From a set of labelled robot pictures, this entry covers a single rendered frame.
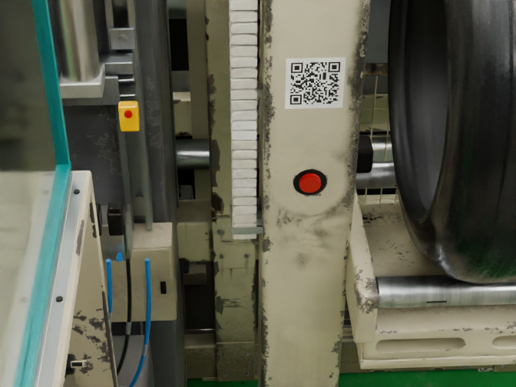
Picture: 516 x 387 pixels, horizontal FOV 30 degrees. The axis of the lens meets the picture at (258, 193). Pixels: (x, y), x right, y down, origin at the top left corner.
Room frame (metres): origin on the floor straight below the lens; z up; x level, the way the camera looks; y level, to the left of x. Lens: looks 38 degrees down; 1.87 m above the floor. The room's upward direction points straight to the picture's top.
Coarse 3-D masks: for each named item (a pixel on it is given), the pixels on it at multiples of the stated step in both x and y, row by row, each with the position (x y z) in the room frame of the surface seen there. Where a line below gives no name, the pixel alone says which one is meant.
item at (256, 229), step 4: (260, 200) 1.12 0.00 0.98; (256, 204) 1.11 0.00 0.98; (260, 204) 1.11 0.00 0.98; (256, 208) 1.11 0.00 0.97; (260, 208) 1.11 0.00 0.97; (232, 228) 1.06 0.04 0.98; (236, 228) 1.06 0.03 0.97; (240, 228) 1.06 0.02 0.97; (244, 228) 1.06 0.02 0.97; (248, 228) 1.06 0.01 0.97; (252, 228) 1.06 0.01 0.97; (256, 228) 1.06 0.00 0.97; (260, 228) 1.06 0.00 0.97; (232, 232) 1.06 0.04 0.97; (236, 232) 1.06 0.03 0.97; (240, 232) 1.06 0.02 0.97; (244, 232) 1.06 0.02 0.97; (248, 232) 1.06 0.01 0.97; (252, 232) 1.06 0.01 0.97; (256, 232) 1.06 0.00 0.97; (260, 232) 1.06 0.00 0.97
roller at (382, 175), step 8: (376, 168) 1.28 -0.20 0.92; (384, 168) 1.28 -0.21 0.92; (392, 168) 1.28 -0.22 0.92; (360, 176) 1.27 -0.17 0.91; (368, 176) 1.27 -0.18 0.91; (376, 176) 1.27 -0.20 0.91; (384, 176) 1.27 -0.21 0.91; (392, 176) 1.27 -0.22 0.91; (360, 184) 1.26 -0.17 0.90; (368, 184) 1.26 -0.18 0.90; (376, 184) 1.26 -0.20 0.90; (384, 184) 1.26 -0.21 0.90; (392, 184) 1.27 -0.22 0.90
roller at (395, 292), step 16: (384, 288) 0.99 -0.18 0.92; (400, 288) 0.99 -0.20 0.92; (416, 288) 0.99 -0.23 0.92; (432, 288) 0.99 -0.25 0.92; (448, 288) 1.00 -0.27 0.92; (464, 288) 1.00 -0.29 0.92; (480, 288) 1.00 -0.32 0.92; (496, 288) 1.00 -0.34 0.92; (512, 288) 1.00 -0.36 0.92; (384, 304) 0.98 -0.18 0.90; (400, 304) 0.98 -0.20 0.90; (416, 304) 0.98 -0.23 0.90; (432, 304) 0.99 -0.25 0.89; (448, 304) 0.99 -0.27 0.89; (464, 304) 0.99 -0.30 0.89; (480, 304) 0.99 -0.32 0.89; (496, 304) 0.99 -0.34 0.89
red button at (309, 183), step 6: (306, 174) 1.05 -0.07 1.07; (312, 174) 1.05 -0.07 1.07; (300, 180) 1.05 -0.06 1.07; (306, 180) 1.05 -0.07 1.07; (312, 180) 1.05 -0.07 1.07; (318, 180) 1.05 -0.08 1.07; (300, 186) 1.05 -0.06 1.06; (306, 186) 1.05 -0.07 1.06; (312, 186) 1.05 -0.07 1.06; (318, 186) 1.05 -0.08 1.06; (306, 192) 1.05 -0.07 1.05; (312, 192) 1.05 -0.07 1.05
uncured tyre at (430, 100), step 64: (448, 0) 1.02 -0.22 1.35; (512, 0) 0.96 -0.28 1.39; (448, 64) 0.98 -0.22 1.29; (512, 64) 0.91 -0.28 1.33; (448, 128) 0.94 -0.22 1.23; (512, 128) 0.88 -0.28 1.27; (448, 192) 0.92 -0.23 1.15; (512, 192) 0.86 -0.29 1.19; (448, 256) 0.93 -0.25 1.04; (512, 256) 0.88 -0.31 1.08
